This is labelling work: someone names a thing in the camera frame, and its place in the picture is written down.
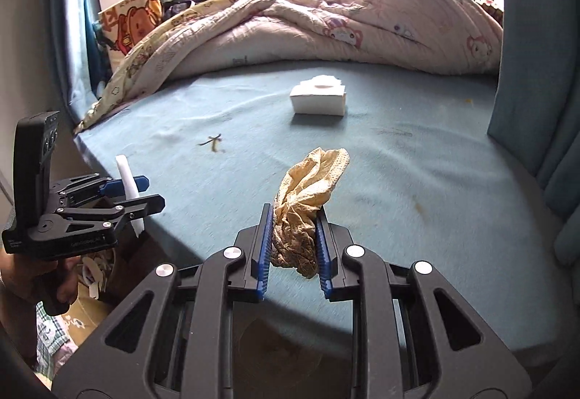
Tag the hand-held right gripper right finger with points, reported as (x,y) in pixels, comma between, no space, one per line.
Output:
(322,245)

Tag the yellow cloth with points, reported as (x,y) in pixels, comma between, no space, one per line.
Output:
(308,186)

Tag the person's left forearm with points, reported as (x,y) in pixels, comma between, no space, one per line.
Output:
(18,322)

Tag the small brown twig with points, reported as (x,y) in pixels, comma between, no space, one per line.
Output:
(213,144)

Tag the orange cartoon pillow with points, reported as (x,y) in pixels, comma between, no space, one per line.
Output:
(131,25)

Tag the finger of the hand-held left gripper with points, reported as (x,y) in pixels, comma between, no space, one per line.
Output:
(113,187)
(136,206)

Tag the small round bin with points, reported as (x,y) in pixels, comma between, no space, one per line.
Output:
(94,276)

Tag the brown cardboard box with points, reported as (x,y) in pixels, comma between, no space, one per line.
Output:
(90,315)

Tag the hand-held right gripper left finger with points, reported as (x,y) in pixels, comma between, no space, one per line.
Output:
(265,245)

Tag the teal curtain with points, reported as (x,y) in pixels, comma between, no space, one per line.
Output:
(86,41)
(539,63)

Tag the plaid cloth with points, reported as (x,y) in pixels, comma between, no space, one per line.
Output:
(50,331)

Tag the person's left hand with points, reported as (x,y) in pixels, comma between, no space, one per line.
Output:
(68,279)

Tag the cartoon print quilt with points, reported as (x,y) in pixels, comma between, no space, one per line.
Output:
(317,23)

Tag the white tissue pack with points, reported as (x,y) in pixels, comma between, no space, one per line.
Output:
(317,102)

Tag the teal bed sheet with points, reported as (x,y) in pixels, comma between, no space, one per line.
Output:
(408,163)

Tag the white stick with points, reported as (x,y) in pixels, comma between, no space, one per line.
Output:
(127,179)

